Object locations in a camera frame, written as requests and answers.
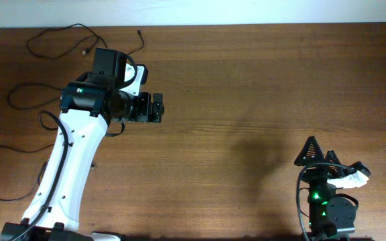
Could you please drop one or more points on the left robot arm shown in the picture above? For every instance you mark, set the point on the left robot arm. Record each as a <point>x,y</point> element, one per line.
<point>109,92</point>

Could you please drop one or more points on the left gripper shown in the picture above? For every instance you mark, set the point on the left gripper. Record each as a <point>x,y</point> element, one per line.
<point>144,115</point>

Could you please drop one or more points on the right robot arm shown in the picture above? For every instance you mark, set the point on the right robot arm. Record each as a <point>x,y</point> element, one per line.
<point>323,212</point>

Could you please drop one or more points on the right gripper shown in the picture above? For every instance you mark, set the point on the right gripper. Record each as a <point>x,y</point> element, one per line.
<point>323,173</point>

